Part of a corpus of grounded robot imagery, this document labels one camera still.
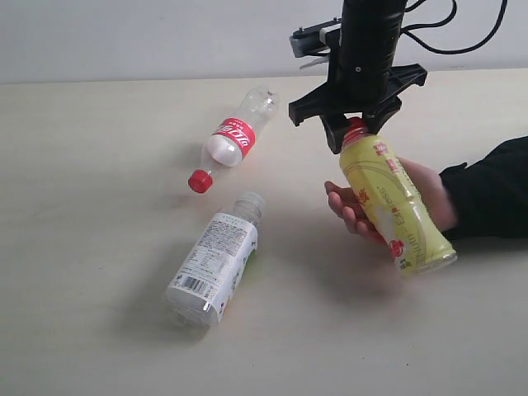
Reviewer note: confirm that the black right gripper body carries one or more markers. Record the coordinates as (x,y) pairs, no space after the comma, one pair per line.
(361,74)

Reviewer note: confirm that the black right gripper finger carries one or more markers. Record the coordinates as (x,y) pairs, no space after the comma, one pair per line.
(336,127)
(374,119)

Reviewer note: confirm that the yellow drink bottle red cap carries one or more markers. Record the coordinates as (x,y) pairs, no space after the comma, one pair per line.
(391,202)

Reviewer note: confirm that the clear bottle white barcode label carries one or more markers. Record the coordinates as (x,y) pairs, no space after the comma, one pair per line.
(206,281)

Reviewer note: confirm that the black sleeved forearm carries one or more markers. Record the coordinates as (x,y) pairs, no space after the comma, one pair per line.
(490,196)

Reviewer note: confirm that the clear cola bottle red label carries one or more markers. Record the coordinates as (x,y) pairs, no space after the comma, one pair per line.
(234,137)

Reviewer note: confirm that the person's open hand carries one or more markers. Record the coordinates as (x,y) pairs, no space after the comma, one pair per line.
(345,205)

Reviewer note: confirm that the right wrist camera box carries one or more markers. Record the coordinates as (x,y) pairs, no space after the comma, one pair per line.
(311,40)

